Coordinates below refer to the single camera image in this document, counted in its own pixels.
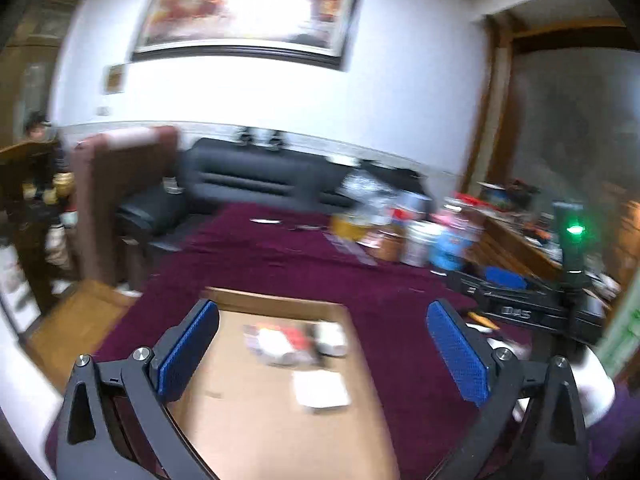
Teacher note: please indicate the blue bear labelled jar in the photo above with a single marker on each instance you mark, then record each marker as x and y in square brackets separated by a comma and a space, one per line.
[457, 236]

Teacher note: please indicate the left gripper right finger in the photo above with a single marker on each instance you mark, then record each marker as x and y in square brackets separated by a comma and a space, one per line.
[530, 424]

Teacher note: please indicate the white labelled jar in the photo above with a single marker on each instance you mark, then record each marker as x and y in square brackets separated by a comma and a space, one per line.
[420, 236]

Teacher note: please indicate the orange patterned jar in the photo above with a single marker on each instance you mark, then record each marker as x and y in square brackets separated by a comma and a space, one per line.
[387, 245]

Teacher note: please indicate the black leather sofa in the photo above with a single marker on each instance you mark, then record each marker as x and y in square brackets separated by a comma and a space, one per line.
[212, 174]

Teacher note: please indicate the shallow cardboard tray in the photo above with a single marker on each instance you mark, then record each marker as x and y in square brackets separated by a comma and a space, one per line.
[241, 416]

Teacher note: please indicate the number nine candle pack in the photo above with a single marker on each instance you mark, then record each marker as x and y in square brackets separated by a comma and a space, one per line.
[280, 345]

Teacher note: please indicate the person in dark jacket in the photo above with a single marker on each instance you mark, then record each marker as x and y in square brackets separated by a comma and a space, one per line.
[53, 190]

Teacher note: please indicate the white gloved right hand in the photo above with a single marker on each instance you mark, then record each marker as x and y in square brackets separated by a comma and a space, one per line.
[596, 390]

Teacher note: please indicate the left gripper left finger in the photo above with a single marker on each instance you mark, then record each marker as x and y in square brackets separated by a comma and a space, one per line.
[115, 423]

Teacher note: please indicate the brown armchair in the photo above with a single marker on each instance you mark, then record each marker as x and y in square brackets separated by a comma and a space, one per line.
[108, 167]

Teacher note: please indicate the white small box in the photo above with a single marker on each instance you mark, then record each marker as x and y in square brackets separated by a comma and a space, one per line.
[320, 389]

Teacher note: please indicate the small wall picture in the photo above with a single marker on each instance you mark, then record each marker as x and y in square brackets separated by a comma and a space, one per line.
[114, 79]

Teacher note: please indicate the wooden side cabinet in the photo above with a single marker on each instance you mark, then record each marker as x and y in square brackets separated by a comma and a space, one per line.
[511, 236]

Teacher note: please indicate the framed wall painting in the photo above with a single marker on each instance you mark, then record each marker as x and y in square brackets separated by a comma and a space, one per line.
[312, 32]

